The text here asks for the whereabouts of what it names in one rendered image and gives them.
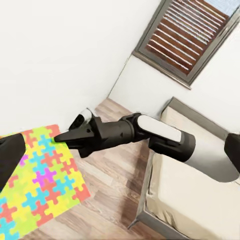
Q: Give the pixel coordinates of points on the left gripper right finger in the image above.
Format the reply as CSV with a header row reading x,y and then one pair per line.
x,y
232,149

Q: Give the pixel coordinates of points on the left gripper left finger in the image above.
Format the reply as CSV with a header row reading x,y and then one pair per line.
x,y
12,150

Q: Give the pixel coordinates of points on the fixed window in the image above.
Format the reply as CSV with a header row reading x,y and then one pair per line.
x,y
183,36

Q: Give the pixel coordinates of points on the bed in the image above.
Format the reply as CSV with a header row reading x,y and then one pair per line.
x,y
182,203

